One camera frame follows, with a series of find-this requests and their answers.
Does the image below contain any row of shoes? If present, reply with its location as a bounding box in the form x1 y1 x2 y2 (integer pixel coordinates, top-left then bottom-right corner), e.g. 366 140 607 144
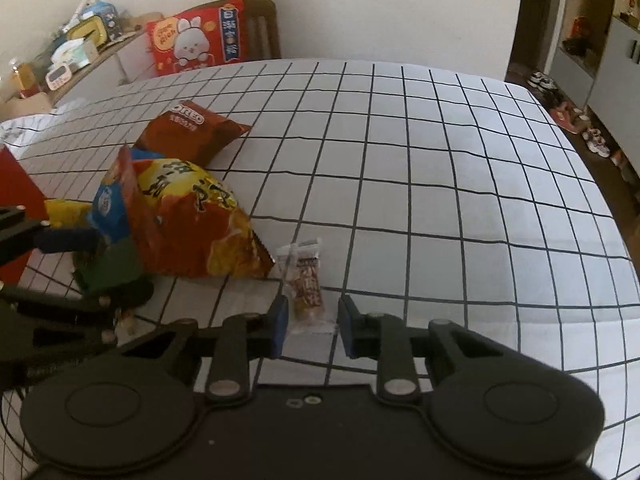
527 71 640 182

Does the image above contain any brown cookie packet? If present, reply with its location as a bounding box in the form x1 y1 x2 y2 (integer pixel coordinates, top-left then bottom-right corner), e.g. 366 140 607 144
134 101 252 167

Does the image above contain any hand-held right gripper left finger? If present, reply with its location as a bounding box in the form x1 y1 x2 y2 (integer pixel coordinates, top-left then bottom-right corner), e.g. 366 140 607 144
117 295 291 404

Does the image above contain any yellow box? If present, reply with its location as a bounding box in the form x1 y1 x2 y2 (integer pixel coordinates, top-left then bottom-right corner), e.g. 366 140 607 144
65 17 109 46

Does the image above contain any wooden side cabinet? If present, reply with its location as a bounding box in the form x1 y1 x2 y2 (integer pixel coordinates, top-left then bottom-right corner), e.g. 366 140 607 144
0 30 166 112

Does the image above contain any red cardboard box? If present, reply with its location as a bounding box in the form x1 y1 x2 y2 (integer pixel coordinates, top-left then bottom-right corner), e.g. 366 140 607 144
0 144 49 286

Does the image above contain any white checked tablecloth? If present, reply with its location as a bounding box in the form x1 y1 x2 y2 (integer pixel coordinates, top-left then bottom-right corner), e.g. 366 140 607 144
0 58 640 480

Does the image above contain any green snack packet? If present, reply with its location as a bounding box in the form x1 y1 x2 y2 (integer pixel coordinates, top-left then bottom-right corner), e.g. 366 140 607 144
73 237 155 309

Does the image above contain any yellow snack packet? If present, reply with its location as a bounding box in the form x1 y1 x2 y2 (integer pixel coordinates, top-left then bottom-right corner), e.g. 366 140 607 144
44 198 94 229

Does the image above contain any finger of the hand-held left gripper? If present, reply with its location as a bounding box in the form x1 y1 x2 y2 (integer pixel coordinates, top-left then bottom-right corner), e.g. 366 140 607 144
0 284 119 349
0 204 102 267

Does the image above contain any orange chips bag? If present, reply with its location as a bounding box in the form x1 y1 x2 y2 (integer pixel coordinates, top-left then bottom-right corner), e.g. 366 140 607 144
116 145 275 281

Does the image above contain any dark door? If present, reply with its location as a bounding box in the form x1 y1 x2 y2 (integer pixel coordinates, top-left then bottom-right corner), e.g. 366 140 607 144
509 0 592 69

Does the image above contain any grey white cupboard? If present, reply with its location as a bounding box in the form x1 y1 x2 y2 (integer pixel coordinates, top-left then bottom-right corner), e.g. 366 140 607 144
550 0 640 127

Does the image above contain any white digital timer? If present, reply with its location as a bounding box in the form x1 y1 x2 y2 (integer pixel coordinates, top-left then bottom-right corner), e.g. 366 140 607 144
45 62 74 86

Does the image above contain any clear small snack packet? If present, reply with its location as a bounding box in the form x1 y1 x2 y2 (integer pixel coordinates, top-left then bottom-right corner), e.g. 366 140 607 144
276 243 301 297
289 239 337 336

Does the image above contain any wooden chair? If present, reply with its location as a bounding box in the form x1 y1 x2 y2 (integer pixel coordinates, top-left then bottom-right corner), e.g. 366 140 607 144
220 0 282 61

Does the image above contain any red rabbit cushion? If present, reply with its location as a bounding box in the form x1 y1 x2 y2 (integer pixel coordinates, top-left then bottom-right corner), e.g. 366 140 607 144
144 0 250 77

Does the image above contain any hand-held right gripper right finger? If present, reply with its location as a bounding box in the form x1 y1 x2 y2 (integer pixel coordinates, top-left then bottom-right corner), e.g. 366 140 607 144
337 295 502 405

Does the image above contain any orange drink bottle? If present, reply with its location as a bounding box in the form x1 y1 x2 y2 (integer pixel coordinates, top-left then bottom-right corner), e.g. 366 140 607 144
10 57 39 97

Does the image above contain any blue snack packet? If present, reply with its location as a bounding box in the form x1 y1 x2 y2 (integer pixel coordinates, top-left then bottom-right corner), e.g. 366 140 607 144
89 147 166 244

